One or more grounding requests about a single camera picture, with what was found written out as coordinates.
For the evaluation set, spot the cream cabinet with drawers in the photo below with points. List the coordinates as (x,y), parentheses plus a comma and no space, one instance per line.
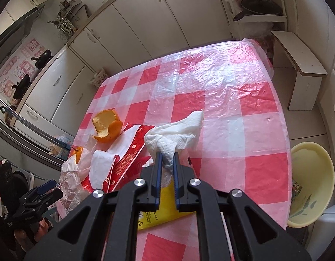
(330,108)

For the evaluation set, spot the white wooden bench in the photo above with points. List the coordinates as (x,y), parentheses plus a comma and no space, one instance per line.
(300,59)

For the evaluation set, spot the white shelf rack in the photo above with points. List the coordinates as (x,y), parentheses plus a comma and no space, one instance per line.
(261,19)

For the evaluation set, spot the white appliance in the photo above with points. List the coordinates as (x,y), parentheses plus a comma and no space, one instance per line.
(328,223)

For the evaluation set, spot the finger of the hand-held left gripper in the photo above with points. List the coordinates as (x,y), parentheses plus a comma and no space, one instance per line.
(52,197)
(46,187)

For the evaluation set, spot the pale yellow plastic basin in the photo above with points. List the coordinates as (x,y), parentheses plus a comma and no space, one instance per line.
(311,168)

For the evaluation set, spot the cream kitchen cabinets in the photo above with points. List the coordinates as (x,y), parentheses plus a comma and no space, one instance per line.
(145,27)

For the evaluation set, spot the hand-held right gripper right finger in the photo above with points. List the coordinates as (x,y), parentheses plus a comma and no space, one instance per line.
(176,180)

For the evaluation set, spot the white tissue paper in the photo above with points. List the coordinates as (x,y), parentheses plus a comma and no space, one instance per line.
(72,182)

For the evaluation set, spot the kitchen utensil rack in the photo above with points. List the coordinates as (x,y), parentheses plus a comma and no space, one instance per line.
(67,19)

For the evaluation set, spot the steel range hood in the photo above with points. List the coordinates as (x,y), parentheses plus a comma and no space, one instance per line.
(12,32)

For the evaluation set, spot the orange peel with stem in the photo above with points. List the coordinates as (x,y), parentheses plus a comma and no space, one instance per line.
(78,154)

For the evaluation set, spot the black wok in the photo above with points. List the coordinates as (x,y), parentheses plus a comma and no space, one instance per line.
(260,6)

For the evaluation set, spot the pink wall stickers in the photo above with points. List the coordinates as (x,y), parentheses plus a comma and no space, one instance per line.
(28,47)

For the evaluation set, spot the yellow plastic packet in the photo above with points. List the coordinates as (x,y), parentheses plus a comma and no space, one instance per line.
(167,209)

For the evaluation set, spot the red checkered plastic tablecloth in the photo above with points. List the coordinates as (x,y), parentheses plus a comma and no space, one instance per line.
(224,130)

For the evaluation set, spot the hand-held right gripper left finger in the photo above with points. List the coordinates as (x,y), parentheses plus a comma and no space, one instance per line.
(157,174)

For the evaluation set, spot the cream wall cabinet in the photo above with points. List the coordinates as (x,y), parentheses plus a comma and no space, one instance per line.
(28,0)

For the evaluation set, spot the red and white wrapper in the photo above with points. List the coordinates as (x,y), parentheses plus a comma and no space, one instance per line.
(129,152)

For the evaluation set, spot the white folded napkin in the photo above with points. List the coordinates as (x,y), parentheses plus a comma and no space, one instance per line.
(101,168)

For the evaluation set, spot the floral waste bin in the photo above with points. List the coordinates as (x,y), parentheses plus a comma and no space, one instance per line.
(98,78)

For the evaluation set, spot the white paper towel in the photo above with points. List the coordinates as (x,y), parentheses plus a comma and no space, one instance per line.
(173,133)

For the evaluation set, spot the curled orange peel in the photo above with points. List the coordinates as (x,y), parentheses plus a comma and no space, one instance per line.
(105,119)

